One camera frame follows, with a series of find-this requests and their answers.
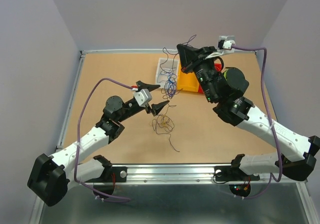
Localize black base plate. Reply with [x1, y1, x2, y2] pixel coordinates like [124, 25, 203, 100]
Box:
[99, 166, 128, 183]
[215, 165, 260, 182]

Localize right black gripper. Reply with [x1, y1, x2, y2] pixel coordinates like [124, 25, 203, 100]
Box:
[176, 43, 220, 103]

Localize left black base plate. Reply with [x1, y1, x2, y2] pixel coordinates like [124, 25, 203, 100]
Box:
[99, 166, 128, 183]

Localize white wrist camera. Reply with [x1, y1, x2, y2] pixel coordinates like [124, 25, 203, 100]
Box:
[133, 89, 153, 108]
[205, 35, 236, 59]

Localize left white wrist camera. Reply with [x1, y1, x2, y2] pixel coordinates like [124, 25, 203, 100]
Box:
[133, 89, 153, 108]

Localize coloured wire bundle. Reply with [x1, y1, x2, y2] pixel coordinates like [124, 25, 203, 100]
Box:
[149, 34, 197, 153]

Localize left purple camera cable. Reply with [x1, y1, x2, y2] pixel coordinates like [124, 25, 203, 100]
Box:
[74, 77, 138, 203]

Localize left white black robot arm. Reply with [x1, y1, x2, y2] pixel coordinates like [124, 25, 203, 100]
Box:
[27, 81, 169, 207]

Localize yellow plastic bin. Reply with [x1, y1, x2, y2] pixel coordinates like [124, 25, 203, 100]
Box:
[177, 64, 199, 93]

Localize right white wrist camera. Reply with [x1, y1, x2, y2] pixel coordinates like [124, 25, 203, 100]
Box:
[205, 35, 236, 59]

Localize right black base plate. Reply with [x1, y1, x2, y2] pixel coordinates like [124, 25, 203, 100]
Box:
[215, 165, 260, 182]

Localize red plastic bin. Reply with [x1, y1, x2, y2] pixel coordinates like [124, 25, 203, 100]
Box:
[197, 62, 224, 94]

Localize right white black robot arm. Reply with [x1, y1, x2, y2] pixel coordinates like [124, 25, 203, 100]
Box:
[176, 39, 320, 182]

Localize white plastic bin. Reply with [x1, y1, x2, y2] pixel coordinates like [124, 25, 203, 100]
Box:
[155, 58, 180, 88]

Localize aluminium front rail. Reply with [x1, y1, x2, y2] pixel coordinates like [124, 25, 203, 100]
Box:
[39, 162, 308, 185]

